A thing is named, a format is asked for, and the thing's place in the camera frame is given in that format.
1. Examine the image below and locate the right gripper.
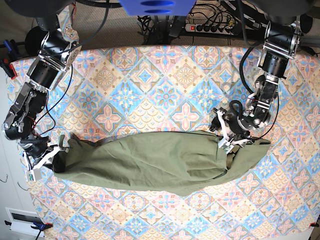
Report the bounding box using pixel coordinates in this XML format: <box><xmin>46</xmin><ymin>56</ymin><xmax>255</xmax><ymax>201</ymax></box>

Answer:
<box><xmin>19</xmin><ymin>135</ymin><xmax>69</xmax><ymax>182</ymax></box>

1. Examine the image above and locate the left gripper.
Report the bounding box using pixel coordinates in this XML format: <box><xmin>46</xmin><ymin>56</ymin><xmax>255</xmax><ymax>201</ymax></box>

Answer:
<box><xmin>209</xmin><ymin>107</ymin><xmax>255</xmax><ymax>153</ymax></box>

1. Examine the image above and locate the green t-shirt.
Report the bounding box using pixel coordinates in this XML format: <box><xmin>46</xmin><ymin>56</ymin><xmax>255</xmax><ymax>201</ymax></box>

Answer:
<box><xmin>54</xmin><ymin>130</ymin><xmax>271</xmax><ymax>196</ymax></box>

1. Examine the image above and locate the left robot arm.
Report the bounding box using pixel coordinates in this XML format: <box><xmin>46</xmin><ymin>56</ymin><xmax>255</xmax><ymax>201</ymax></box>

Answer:
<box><xmin>209</xmin><ymin>0</ymin><xmax>302</xmax><ymax>154</ymax></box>

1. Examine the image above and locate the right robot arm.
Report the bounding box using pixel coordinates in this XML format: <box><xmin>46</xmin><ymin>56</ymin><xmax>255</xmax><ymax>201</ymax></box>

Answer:
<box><xmin>2</xmin><ymin>0</ymin><xmax>81</xmax><ymax>182</ymax></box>

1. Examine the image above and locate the blue clamp bottom left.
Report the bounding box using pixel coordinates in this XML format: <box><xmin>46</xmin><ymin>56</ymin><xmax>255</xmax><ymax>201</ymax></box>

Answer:
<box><xmin>4</xmin><ymin>220</ymin><xmax>53</xmax><ymax>236</ymax></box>

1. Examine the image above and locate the patterned tablecloth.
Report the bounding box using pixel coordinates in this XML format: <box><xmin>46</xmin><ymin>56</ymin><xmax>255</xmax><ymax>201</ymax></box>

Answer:
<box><xmin>27</xmin><ymin>46</ymin><xmax>320</xmax><ymax>240</ymax></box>

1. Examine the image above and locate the white power strip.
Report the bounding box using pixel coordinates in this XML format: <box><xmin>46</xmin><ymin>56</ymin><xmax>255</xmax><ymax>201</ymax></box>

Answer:
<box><xmin>184</xmin><ymin>23</ymin><xmax>232</xmax><ymax>35</ymax></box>

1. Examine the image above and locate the orange clamp bottom right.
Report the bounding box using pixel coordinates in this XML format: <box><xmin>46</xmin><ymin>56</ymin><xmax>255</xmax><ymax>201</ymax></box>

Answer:
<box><xmin>309</xmin><ymin>222</ymin><xmax>320</xmax><ymax>228</ymax></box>

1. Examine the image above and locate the orange black clamp left top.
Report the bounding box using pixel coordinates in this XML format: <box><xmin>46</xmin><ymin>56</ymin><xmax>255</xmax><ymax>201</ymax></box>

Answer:
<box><xmin>0</xmin><ymin>39</ymin><xmax>18</xmax><ymax>80</ymax></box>

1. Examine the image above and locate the black round stool base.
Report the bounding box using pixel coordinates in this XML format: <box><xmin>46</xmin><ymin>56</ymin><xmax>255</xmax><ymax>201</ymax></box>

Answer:
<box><xmin>24</xmin><ymin>26</ymin><xmax>49</xmax><ymax>57</ymax></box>

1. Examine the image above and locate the white wall socket box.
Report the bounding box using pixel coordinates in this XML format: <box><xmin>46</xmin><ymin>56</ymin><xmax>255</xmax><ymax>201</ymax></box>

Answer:
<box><xmin>5</xmin><ymin>207</ymin><xmax>42</xmax><ymax>237</ymax></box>

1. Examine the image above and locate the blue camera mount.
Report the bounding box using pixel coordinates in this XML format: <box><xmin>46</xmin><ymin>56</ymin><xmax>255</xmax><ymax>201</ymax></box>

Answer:
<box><xmin>119</xmin><ymin>0</ymin><xmax>196</xmax><ymax>16</ymax></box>

